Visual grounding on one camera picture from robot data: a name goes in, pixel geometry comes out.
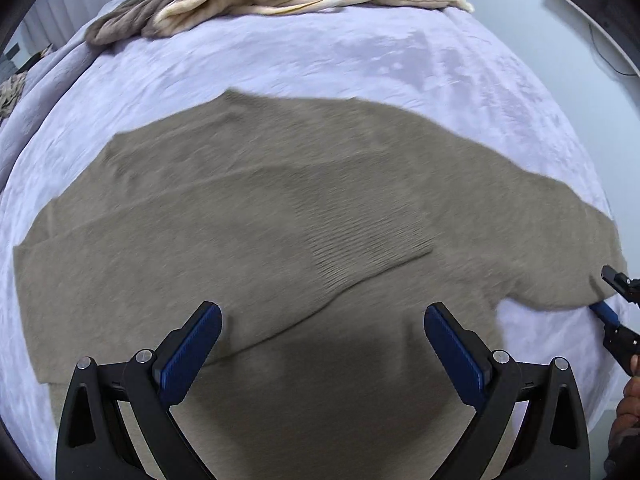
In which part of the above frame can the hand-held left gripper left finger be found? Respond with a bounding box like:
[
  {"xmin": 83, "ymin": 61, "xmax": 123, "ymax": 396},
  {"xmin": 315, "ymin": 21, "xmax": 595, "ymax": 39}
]
[{"xmin": 55, "ymin": 301, "xmax": 223, "ymax": 480}]

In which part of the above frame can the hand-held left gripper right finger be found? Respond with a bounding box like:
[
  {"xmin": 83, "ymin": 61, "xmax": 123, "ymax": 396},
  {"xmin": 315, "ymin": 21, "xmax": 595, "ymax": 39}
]
[{"xmin": 424, "ymin": 302, "xmax": 591, "ymax": 480}]

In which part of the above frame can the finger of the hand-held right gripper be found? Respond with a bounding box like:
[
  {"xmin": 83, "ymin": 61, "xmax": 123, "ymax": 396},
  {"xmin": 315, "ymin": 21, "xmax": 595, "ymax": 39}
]
[
  {"xmin": 590, "ymin": 302, "xmax": 640, "ymax": 376},
  {"xmin": 601, "ymin": 266, "xmax": 640, "ymax": 307}
]

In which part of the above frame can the taupe knit sweater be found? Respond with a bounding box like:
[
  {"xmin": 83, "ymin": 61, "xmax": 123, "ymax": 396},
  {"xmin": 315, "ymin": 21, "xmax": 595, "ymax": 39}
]
[{"xmin": 12, "ymin": 87, "xmax": 631, "ymax": 480}]

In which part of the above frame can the person's right hand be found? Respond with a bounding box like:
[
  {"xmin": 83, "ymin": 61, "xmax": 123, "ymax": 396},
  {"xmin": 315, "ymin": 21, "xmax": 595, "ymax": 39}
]
[{"xmin": 607, "ymin": 354, "xmax": 640, "ymax": 466}]

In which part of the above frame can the lavender blanket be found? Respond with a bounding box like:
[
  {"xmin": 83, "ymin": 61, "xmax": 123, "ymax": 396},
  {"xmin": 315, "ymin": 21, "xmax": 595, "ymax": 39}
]
[{"xmin": 0, "ymin": 0, "xmax": 626, "ymax": 480}]

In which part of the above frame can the patterned beige cloth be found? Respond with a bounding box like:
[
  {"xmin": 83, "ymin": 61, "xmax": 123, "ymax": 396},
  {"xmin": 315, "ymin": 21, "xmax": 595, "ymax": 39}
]
[{"xmin": 0, "ymin": 71, "xmax": 28, "ymax": 122}]

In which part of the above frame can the grey-brown knit garment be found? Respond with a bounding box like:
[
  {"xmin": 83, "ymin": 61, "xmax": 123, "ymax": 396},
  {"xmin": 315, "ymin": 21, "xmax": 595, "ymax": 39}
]
[{"xmin": 85, "ymin": 0, "xmax": 231, "ymax": 48}]

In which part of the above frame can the white curtain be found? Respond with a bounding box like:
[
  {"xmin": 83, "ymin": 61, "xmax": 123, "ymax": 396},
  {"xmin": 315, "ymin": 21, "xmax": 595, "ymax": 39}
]
[{"xmin": 22, "ymin": 0, "xmax": 126, "ymax": 56}]

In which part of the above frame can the thin black cable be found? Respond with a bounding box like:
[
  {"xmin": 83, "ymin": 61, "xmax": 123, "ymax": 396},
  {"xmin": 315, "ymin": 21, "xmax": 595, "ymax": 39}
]
[{"xmin": 589, "ymin": 22, "xmax": 638, "ymax": 77}]

